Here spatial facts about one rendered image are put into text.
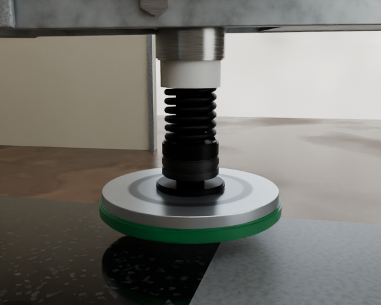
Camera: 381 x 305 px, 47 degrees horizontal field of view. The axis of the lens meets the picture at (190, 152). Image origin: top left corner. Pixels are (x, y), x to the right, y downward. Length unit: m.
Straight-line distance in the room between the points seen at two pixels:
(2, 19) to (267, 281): 0.34
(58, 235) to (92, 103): 5.08
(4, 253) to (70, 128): 5.27
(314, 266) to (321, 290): 0.05
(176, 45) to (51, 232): 0.28
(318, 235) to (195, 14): 0.30
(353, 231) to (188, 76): 0.28
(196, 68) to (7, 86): 5.68
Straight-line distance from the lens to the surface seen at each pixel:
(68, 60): 5.71
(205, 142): 0.51
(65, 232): 0.57
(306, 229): 0.57
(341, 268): 0.48
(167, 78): 0.49
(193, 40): 0.47
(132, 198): 0.49
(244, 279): 0.44
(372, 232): 0.59
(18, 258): 0.52
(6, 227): 0.61
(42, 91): 5.88
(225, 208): 0.46
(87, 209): 0.64
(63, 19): 0.44
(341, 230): 0.59
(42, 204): 0.68
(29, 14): 0.45
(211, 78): 0.49
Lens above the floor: 1.08
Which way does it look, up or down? 12 degrees down
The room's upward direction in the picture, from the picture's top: straight up
